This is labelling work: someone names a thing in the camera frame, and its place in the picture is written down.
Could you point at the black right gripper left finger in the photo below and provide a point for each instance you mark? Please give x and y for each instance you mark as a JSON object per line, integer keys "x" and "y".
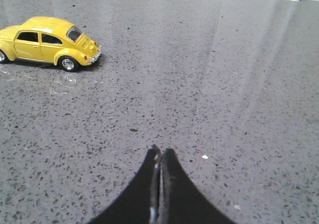
{"x": 138, "y": 203}

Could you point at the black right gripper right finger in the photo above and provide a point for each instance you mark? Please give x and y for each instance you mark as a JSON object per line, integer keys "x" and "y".
{"x": 183, "y": 203}

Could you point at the yellow toy beetle car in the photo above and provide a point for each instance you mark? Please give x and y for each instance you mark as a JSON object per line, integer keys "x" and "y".
{"x": 49, "y": 40}

